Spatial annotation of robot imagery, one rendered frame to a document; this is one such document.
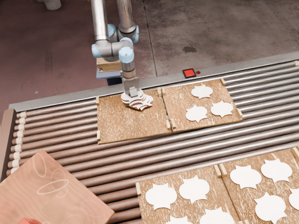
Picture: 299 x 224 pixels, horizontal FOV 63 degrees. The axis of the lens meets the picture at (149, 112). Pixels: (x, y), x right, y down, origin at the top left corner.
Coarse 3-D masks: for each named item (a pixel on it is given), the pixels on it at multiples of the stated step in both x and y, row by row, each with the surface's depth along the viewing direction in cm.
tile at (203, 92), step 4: (204, 84) 157; (196, 88) 155; (200, 88) 155; (204, 88) 155; (208, 88) 155; (192, 92) 153; (196, 92) 153; (200, 92) 153; (204, 92) 153; (208, 92) 152; (212, 92) 152; (196, 96) 151; (200, 96) 151; (204, 96) 150; (208, 96) 150
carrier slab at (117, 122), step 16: (112, 96) 156; (160, 96) 154; (112, 112) 147; (128, 112) 147; (144, 112) 146; (160, 112) 145; (112, 128) 139; (128, 128) 139; (144, 128) 138; (160, 128) 138
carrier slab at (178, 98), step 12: (192, 84) 159; (216, 84) 158; (168, 96) 154; (180, 96) 153; (192, 96) 153; (216, 96) 152; (228, 96) 151; (168, 108) 147; (180, 108) 147; (180, 120) 141; (204, 120) 140; (216, 120) 140; (228, 120) 139; (240, 120) 140
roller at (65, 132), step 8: (272, 88) 156; (280, 88) 156; (288, 88) 156; (296, 88) 157; (232, 96) 153; (240, 96) 153; (248, 96) 154; (256, 96) 155; (72, 128) 143; (80, 128) 143; (88, 128) 143; (96, 128) 144; (32, 136) 140; (40, 136) 141; (48, 136) 141; (56, 136) 142; (16, 144) 140
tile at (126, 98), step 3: (141, 90) 148; (123, 93) 147; (138, 93) 146; (141, 93) 146; (123, 96) 145; (126, 96) 145; (129, 96) 145; (138, 96) 145; (141, 96) 146; (123, 99) 144; (126, 99) 144; (129, 99) 144; (132, 99) 144; (135, 99) 143; (138, 99) 144; (129, 102) 143
